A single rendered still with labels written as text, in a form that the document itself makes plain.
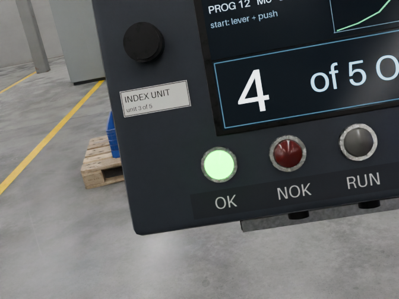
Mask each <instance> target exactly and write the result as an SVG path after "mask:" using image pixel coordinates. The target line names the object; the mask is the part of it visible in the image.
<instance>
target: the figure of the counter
mask: <svg viewBox="0 0 399 299"><path fill-rule="evenodd" d="M212 66H213V72H214V79H215V83H216V90H217V97H218V104H219V108H220V115H221V122H222V126H223V130H224V131H225V130H229V129H236V128H243V127H247V126H253V125H260V124H265V123H271V122H278V121H282V120H289V119H292V113H291V108H290V101H289V94H288V89H287V82H286V75H285V70H284V63H283V56H282V51H281V49H280V50H273V51H269V52H263V53H257V54H253V55H246V56H240V57H236V58H230V59H224V60H220V61H214V62H212Z"/></svg>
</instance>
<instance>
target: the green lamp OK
mask: <svg viewBox="0 0 399 299"><path fill-rule="evenodd" d="M237 168H238V161H237V158H236V156H235V154H234V153H233V152H232V151H231V150H230V149H228V148H226V147H221V146H217V147H212V148H210V149H208V150H207V151H206V152H205V154H204V155H203V156H202V159H201V169H202V172H203V173H204V176H205V177H206V178H207V179H209V180H211V181H212V182H216V183H223V182H226V181H228V180H230V179H231V178H232V177H233V176H234V175H235V173H236V171H237Z"/></svg>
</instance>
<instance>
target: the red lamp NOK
mask: <svg viewBox="0 0 399 299"><path fill-rule="evenodd" d="M269 158H270V161H271V163H272V165H273V166H274V167H275V168H277V169H278V170H281V171H285V172H290V171H295V170H297V169H298V168H299V167H301V166H302V164H303V163H304V162H305V159H306V148H305V145H304V143H303V142H302V141H301V140H300V139H299V138H298V137H296V136H293V135H283V136H280V137H278V138H276V139H275V140H274V141H273V143H272V144H271V146H270V149H269Z"/></svg>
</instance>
